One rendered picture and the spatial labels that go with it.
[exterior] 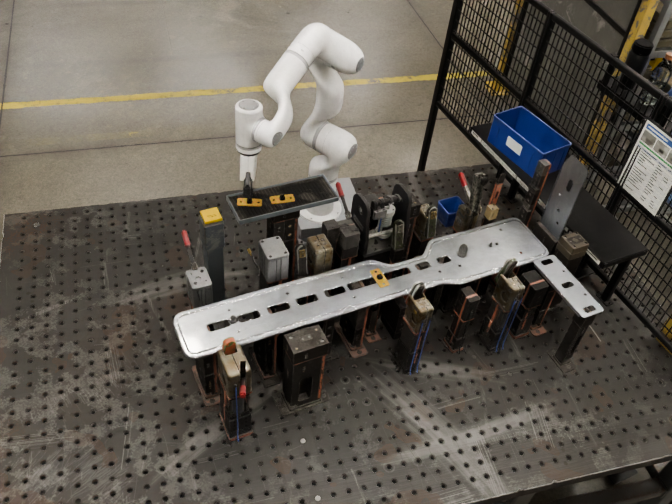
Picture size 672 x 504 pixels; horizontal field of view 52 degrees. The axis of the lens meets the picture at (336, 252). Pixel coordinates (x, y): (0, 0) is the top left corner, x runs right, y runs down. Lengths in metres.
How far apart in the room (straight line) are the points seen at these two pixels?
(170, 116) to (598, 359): 3.23
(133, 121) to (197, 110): 0.44
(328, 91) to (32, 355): 1.39
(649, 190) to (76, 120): 3.56
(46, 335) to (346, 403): 1.10
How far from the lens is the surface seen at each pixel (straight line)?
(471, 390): 2.54
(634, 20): 4.16
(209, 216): 2.33
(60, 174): 4.48
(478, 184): 2.59
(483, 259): 2.55
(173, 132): 4.72
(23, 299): 2.82
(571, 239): 2.66
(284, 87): 2.19
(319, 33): 2.28
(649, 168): 2.73
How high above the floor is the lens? 2.73
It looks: 45 degrees down
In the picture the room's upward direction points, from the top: 7 degrees clockwise
